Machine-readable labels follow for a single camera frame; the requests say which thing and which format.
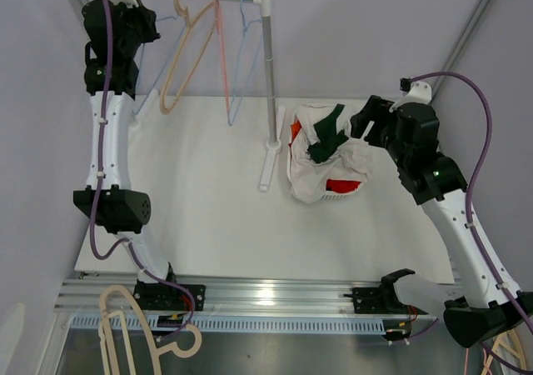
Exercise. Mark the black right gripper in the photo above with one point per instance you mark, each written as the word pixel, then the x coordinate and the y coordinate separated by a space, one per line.
pixel 376 110

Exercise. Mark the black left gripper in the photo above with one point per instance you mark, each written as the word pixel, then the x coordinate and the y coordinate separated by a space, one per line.
pixel 145 16

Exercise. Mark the green and beige t-shirt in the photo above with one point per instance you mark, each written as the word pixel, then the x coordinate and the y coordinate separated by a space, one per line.
pixel 329 154

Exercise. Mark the orange t-shirt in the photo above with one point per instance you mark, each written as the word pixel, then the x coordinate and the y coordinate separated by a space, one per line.
pixel 295 129

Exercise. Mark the pink plastic hanger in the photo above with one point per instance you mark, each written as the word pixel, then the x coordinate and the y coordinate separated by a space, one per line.
pixel 222 52

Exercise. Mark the red t-shirt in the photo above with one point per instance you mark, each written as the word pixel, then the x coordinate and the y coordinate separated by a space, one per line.
pixel 342 186

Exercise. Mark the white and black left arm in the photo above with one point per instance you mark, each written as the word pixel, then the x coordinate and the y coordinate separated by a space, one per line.
pixel 118 215

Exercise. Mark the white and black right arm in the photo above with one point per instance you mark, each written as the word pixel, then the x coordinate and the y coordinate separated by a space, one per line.
pixel 492 302

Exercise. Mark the pink hanger lower right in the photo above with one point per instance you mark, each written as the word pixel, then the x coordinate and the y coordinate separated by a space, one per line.
pixel 466 362

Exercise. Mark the beige hanger lower right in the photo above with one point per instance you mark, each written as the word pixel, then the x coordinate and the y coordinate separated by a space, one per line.
pixel 508 347

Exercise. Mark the white perforated plastic basket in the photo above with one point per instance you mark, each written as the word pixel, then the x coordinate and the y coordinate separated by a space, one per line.
pixel 333 198

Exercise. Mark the silver clothes rack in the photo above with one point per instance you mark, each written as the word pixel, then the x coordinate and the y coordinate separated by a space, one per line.
pixel 275 114

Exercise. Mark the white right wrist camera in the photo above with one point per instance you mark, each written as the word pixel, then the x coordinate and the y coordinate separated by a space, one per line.
pixel 414 92

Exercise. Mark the aluminium frame post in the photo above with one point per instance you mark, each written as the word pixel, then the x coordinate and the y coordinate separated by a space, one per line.
pixel 466 34

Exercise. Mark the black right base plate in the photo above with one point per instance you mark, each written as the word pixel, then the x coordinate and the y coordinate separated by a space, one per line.
pixel 378 300

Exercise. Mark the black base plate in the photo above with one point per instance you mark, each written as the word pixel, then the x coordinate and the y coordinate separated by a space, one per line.
pixel 378 300
pixel 159 297

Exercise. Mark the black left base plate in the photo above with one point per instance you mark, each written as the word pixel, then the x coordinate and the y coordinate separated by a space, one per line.
pixel 159 297

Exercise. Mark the aluminium rail front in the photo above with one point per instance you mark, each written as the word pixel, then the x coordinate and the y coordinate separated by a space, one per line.
pixel 234 305

